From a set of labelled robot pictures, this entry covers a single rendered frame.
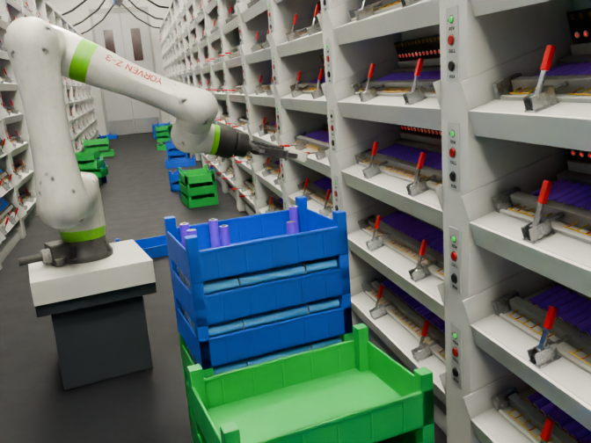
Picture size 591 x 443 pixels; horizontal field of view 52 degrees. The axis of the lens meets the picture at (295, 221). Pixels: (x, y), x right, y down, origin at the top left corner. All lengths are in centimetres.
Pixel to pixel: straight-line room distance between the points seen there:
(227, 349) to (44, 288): 72
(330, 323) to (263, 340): 14
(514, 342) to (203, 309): 53
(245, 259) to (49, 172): 71
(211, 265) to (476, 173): 48
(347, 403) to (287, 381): 11
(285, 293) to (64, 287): 77
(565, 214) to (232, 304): 56
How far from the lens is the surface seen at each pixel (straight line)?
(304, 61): 242
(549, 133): 91
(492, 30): 110
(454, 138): 112
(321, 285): 113
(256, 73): 309
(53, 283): 170
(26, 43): 162
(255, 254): 106
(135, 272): 172
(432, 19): 120
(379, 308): 167
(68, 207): 162
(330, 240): 111
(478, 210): 111
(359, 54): 174
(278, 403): 97
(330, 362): 103
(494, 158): 111
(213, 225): 119
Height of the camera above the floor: 81
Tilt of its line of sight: 14 degrees down
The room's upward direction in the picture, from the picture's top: 4 degrees counter-clockwise
